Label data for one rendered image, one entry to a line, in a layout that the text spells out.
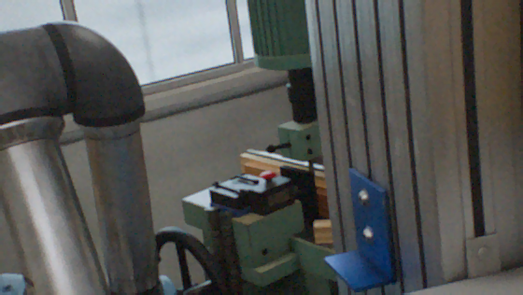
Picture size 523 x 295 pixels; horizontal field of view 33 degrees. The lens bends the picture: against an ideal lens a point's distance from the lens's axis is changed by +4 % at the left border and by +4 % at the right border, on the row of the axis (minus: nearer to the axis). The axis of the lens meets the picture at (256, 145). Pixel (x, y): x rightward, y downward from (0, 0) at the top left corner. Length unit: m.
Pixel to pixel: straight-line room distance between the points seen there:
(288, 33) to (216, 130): 1.63
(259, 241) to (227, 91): 1.68
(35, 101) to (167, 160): 2.11
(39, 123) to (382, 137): 0.48
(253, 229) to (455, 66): 0.97
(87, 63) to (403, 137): 0.52
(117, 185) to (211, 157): 2.07
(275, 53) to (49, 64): 0.66
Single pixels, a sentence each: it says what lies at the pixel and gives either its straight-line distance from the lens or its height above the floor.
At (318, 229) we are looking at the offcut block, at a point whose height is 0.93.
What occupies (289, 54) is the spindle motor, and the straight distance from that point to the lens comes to 1.65.
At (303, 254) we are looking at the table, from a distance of 1.63.
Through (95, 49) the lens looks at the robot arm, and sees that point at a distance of 1.12.
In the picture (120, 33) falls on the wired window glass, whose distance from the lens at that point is 3.11.
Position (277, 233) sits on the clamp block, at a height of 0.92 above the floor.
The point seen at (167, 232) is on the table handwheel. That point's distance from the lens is 1.63.
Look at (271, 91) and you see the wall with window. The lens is 3.34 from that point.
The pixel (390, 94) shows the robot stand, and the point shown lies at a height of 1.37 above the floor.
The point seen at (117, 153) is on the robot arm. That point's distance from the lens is 1.18.
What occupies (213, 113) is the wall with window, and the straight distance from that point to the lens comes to 3.23.
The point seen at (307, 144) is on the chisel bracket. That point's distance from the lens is 1.73.
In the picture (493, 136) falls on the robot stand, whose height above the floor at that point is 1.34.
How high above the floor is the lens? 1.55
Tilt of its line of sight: 17 degrees down
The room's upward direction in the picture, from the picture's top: 8 degrees counter-clockwise
